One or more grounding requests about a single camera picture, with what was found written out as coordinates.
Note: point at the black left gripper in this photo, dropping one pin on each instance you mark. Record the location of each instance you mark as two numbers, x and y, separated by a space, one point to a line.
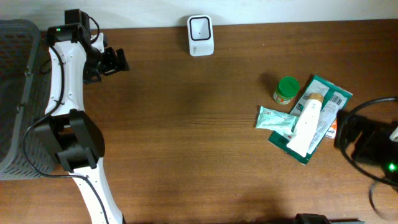
114 65

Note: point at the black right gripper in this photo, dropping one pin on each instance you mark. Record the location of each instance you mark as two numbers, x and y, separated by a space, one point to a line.
359 124

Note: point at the orange tissue pack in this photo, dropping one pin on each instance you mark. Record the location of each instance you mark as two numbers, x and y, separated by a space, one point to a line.
331 133

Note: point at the green 3M gloves package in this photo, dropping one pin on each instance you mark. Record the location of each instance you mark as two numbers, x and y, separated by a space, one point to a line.
335 99

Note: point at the cream lotion tube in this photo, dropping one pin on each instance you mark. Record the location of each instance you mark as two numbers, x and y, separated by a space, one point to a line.
306 125

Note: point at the light blue wipes pack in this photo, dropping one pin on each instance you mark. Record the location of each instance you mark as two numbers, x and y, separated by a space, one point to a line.
273 120

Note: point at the green lid jar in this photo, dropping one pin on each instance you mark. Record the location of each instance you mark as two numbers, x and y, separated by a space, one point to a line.
286 90

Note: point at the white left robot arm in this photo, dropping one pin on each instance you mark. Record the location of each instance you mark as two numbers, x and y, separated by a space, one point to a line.
70 137

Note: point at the white barcode scanner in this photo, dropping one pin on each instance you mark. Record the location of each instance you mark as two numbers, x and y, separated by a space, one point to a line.
200 35

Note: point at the dark grey plastic basket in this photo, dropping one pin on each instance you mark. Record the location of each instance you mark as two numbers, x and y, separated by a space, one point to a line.
25 88

